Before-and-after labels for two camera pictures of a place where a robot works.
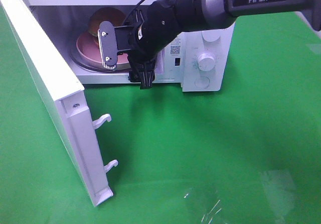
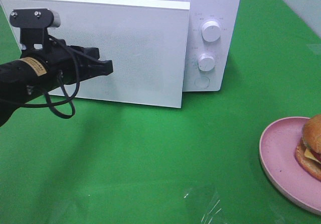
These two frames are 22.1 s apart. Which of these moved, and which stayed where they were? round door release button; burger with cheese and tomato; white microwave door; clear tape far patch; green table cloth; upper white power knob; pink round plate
Moved: burger with cheese and tomato; pink round plate; white microwave door
Stayed: round door release button; green table cloth; upper white power knob; clear tape far patch
